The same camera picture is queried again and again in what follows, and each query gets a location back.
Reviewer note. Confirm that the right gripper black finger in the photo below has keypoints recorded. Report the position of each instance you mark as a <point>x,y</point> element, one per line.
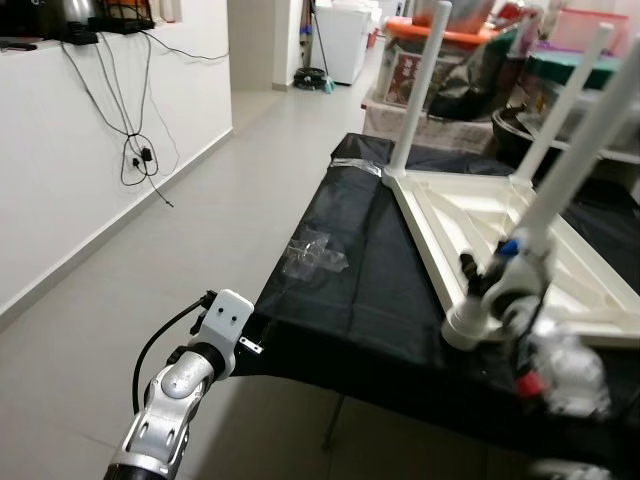
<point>468,272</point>

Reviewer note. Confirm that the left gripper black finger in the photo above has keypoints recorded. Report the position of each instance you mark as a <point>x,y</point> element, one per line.
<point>208,297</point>

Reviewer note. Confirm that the red tag on right arm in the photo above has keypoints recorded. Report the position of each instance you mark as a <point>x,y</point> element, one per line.
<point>526,384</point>

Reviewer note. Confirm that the white plastic children table top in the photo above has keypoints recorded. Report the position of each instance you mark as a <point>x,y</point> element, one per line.
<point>460,225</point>

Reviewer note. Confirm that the black tablecloth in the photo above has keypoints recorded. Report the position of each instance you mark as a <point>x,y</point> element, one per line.
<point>380,320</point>

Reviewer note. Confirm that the black wok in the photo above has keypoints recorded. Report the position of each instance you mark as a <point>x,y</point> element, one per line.
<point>515,135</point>

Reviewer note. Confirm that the clear tape strip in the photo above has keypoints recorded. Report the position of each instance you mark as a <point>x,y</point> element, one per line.
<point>362,167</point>

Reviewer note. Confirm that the beige cloth-covered bench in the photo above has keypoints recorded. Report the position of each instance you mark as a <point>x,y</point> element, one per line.
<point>385,125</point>

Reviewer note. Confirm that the black shiny bag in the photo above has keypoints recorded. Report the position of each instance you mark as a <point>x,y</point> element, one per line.
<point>475,85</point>

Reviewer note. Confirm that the silver robot leg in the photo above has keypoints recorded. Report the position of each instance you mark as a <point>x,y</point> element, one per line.
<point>570,470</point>

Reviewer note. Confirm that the clear storage box orange lid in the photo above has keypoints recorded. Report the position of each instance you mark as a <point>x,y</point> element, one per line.
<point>400,65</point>

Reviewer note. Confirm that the mop with green head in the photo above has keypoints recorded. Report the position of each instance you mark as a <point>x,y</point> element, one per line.
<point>328,84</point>

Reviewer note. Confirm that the white cabinet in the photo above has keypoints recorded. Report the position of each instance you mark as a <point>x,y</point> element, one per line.
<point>345,40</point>

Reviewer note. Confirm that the steel pot on shelf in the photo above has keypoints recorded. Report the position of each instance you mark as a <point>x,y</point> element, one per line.
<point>75,12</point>

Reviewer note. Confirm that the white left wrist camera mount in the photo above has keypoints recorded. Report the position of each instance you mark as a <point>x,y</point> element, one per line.
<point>225,318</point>

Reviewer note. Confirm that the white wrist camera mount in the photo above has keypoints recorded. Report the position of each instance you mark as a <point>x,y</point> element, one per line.
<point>225,318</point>
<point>527,268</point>

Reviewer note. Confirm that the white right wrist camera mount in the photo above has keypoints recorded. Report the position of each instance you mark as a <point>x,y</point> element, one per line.
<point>527,268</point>

